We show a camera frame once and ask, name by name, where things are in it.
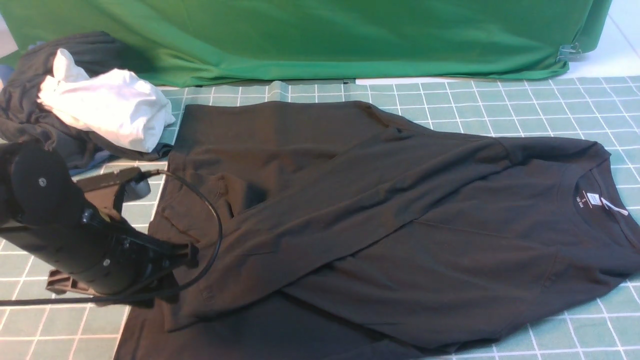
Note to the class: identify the green backdrop cloth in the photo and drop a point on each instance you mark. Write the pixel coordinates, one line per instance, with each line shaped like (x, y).
(188, 43)

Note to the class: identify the white crumpled garment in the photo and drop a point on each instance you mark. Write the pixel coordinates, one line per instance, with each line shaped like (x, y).
(127, 111)

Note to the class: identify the dark gray long-sleeve shirt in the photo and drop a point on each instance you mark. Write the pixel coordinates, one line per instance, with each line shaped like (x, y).
(352, 233)

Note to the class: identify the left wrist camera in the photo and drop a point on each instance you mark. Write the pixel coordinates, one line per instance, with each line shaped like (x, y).
(131, 182)

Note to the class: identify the blue garment under pile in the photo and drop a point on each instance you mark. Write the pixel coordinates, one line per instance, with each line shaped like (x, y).
(100, 158)

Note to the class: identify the dark gray crumpled garment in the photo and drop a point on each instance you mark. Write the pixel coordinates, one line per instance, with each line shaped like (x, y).
(22, 118)

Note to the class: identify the metal binder clip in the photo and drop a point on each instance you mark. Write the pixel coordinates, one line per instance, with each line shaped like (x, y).
(569, 52)

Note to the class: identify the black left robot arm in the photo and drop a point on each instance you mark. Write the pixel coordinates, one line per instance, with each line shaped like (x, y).
(78, 229)

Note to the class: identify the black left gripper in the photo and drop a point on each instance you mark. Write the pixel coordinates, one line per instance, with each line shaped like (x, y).
(114, 269)

